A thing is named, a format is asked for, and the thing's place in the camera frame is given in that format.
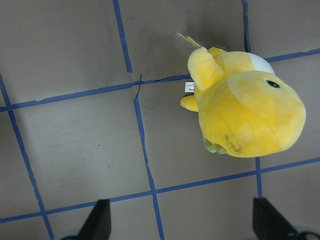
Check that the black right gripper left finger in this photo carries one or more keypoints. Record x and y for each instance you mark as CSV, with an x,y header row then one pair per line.
x,y
98,224

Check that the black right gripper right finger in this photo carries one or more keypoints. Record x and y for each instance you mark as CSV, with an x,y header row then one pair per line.
x,y
269,224

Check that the yellow plush toy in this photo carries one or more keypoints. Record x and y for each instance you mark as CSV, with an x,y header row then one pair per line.
x,y
244,110

